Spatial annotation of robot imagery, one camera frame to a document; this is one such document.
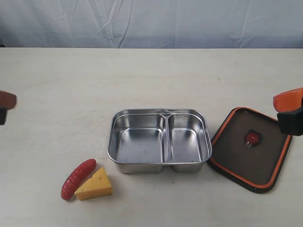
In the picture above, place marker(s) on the transparent dark lunch box lid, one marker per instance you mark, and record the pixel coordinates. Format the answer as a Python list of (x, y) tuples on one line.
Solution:
[(249, 149)]

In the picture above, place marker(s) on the yellow toy cheese wedge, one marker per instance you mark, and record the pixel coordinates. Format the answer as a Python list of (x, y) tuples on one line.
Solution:
[(96, 186)]

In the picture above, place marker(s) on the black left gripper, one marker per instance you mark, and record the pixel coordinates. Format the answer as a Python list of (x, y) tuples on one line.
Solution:
[(8, 101)]

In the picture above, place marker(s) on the steel two-compartment lunch box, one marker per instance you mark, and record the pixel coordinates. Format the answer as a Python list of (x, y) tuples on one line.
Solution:
[(148, 140)]

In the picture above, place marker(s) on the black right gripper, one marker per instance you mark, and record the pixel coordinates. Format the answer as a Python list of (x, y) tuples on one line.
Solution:
[(289, 107)]

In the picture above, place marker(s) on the light blue backdrop cloth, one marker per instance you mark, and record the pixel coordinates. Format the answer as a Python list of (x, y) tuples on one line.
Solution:
[(152, 23)]

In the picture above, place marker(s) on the red toy sausage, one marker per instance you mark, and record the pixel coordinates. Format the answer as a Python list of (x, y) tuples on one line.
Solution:
[(75, 179)]

